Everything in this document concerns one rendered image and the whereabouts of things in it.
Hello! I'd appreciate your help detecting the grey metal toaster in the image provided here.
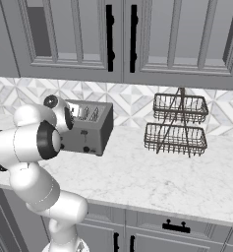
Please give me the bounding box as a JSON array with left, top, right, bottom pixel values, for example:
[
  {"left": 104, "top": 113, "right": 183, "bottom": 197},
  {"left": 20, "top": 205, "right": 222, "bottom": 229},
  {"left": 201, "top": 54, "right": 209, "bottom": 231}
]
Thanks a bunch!
[{"left": 59, "top": 98, "right": 115, "bottom": 158}]

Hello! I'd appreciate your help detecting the narrow grey drawer front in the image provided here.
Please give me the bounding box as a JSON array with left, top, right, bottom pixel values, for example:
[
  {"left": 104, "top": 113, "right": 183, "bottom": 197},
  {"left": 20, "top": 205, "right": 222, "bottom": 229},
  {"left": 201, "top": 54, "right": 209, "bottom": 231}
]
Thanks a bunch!
[{"left": 84, "top": 202, "right": 127, "bottom": 228}]

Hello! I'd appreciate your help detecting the grey base cupboard door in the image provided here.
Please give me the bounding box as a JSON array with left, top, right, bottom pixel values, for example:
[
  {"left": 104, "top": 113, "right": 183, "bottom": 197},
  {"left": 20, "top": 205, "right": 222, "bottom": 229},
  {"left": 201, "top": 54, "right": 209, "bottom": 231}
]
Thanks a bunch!
[
  {"left": 125, "top": 225, "right": 222, "bottom": 252},
  {"left": 74, "top": 221, "right": 126, "bottom": 252}
]

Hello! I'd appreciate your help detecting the wide grey drawer front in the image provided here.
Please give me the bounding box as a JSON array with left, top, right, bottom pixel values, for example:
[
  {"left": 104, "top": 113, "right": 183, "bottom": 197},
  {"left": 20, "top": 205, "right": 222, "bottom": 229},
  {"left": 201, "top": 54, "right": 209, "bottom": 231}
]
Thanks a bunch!
[{"left": 125, "top": 209, "right": 233, "bottom": 247}]

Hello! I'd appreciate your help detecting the grey base cupboard side panel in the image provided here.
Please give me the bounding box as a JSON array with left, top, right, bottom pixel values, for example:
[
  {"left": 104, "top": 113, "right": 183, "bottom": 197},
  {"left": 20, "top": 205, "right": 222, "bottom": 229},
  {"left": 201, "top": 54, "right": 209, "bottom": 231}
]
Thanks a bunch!
[{"left": 0, "top": 186, "right": 51, "bottom": 252}]

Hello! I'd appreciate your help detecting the two-tier brown wire basket stand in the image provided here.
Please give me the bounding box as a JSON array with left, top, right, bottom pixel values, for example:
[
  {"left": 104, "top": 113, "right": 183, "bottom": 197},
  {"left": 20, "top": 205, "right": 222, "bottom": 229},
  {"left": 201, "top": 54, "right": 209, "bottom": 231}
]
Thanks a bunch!
[{"left": 144, "top": 87, "right": 210, "bottom": 158}]

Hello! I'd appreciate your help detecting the long black cupboard handle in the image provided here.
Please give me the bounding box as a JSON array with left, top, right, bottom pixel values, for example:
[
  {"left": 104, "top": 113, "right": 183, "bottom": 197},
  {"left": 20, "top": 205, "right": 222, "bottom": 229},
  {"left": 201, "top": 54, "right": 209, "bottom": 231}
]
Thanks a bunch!
[
  {"left": 105, "top": 4, "right": 116, "bottom": 73},
  {"left": 129, "top": 4, "right": 139, "bottom": 74}
]

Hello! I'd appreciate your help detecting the grey wall cupboard door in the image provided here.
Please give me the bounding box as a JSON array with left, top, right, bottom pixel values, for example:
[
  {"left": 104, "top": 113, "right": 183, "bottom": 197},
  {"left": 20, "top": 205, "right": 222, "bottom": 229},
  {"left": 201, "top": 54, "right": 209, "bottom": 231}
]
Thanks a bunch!
[
  {"left": 0, "top": 0, "right": 125, "bottom": 84},
  {"left": 122, "top": 0, "right": 233, "bottom": 92}
]

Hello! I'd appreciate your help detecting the short black cupboard handle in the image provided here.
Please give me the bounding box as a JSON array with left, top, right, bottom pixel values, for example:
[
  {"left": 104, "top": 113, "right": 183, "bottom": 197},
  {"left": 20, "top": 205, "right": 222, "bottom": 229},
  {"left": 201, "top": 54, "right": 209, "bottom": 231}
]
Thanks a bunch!
[
  {"left": 129, "top": 234, "right": 137, "bottom": 252},
  {"left": 112, "top": 231, "right": 120, "bottom": 252}
]

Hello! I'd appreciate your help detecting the black drawer handle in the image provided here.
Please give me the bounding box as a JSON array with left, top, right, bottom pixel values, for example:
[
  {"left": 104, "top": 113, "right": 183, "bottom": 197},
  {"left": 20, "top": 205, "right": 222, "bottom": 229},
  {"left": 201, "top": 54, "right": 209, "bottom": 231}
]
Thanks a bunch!
[{"left": 162, "top": 219, "right": 192, "bottom": 234}]

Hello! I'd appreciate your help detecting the grey wall cupboard side panel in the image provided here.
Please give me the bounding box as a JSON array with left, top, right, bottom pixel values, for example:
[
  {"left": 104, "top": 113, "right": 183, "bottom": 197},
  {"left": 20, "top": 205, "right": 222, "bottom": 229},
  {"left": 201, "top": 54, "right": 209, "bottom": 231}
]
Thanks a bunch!
[{"left": 0, "top": 0, "right": 22, "bottom": 82}]

